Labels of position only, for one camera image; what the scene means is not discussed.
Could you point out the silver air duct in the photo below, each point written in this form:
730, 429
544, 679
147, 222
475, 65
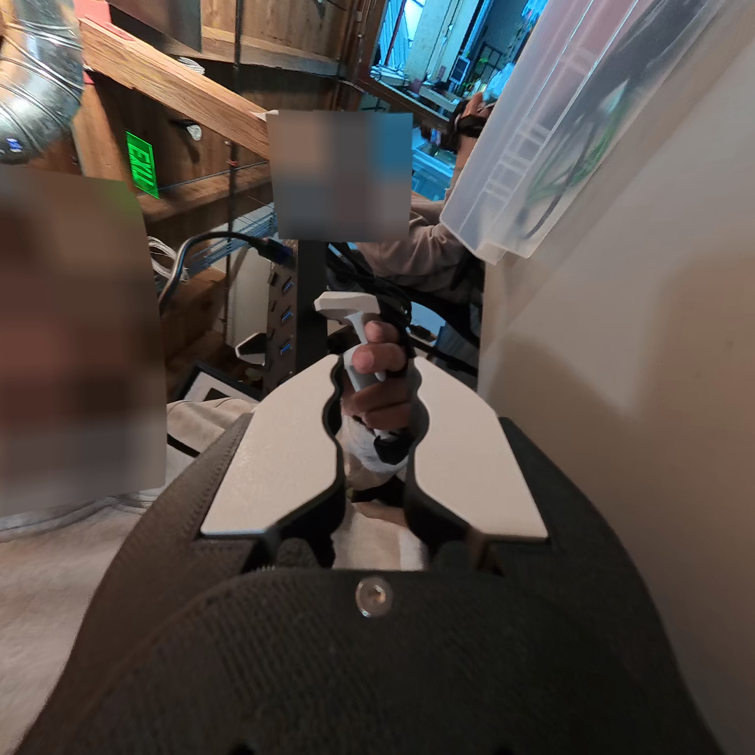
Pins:
35, 88

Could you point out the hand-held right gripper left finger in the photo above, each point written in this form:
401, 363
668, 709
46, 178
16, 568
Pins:
277, 454

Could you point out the person's left hand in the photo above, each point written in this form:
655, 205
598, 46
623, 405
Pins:
377, 404

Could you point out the clear plastic bin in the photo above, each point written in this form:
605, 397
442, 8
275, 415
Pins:
531, 147

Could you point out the black picture frame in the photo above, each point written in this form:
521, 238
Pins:
200, 377

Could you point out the green exit sign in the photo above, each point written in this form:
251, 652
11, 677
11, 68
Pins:
141, 168

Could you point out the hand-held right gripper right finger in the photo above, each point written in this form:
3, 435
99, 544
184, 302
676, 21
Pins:
478, 466

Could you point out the white fleece clothing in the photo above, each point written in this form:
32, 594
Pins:
35, 590

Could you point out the black usb hub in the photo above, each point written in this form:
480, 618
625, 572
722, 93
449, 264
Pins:
278, 330

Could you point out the wooden beam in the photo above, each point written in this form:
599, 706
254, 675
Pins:
177, 88

